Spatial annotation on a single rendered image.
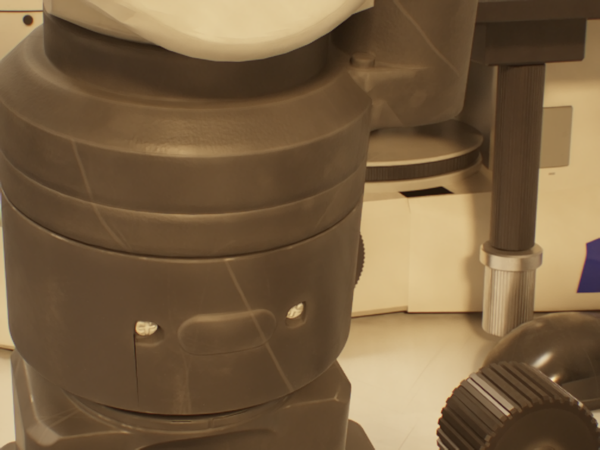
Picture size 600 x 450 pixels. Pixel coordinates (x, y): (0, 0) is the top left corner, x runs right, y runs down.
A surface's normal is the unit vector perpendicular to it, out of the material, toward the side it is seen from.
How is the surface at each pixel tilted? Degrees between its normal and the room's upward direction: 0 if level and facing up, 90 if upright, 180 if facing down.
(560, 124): 90
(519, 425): 90
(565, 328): 15
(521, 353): 41
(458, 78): 100
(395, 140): 0
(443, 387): 0
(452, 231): 81
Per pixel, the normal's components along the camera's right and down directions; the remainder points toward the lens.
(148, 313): -0.11, 0.46
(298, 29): 0.25, 0.48
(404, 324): 0.00, -0.96
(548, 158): 0.32, 0.27
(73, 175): -0.45, 0.40
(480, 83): -0.95, 0.09
